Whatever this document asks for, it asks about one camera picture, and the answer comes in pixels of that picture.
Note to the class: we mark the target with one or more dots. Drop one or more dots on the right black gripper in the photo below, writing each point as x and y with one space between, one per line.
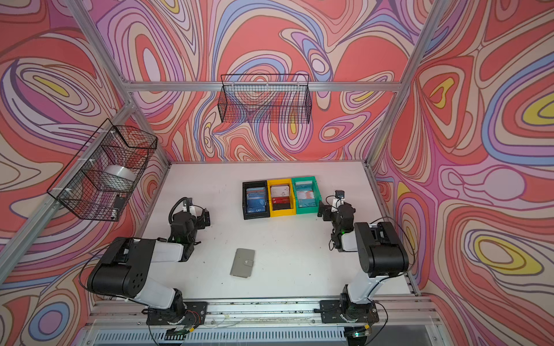
327 211

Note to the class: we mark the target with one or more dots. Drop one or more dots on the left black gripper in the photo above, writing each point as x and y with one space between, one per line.
202 218

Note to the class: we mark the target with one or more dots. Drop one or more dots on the grey leather card holder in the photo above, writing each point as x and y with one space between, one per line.
243 263

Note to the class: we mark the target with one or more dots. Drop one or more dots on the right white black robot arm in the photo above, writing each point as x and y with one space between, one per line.
381 254

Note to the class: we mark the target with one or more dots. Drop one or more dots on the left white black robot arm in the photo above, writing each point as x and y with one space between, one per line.
123 270

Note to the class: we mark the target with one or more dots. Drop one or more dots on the green plastic bin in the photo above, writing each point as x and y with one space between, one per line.
307 194

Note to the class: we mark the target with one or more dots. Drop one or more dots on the black plastic bin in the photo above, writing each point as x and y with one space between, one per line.
255 200

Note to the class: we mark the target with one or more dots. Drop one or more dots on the yellow plastic bin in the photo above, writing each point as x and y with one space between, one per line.
281 198

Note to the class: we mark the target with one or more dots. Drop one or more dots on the small black box in basket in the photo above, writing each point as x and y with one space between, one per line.
118 204

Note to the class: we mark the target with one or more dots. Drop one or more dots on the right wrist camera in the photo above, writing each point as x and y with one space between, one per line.
339 195

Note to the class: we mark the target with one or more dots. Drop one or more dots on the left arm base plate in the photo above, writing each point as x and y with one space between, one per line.
188 314

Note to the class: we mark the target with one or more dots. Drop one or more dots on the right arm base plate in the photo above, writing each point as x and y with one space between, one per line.
336 312

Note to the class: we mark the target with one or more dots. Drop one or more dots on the left black wire basket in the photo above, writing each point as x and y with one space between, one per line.
116 158

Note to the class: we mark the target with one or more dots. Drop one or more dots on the black wire basket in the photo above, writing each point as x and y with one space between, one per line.
116 158
265 98

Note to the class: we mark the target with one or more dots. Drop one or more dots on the back black wire basket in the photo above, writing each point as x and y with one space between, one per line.
265 98

